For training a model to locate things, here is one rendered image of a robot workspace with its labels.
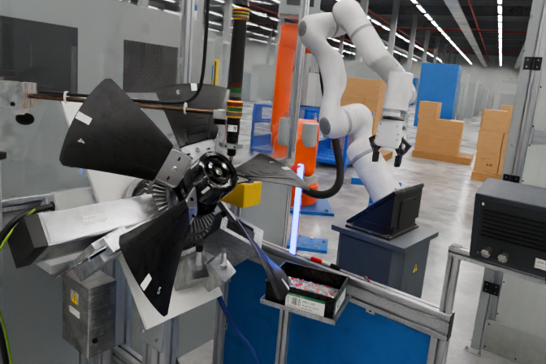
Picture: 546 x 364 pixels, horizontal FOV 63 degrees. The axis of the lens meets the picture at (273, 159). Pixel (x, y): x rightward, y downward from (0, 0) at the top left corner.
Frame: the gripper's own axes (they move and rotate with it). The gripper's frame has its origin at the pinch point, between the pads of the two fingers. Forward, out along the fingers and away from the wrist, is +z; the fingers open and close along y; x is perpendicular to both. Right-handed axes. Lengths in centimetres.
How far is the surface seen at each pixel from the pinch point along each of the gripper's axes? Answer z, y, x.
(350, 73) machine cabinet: -109, 652, -793
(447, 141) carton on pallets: 23, 363, -793
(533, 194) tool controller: -2, -53, 17
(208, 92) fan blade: -16, 26, 60
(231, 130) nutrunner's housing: -7, 9, 64
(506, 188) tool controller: -2, -47, 18
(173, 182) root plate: 8, 10, 79
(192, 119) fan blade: -7, 22, 68
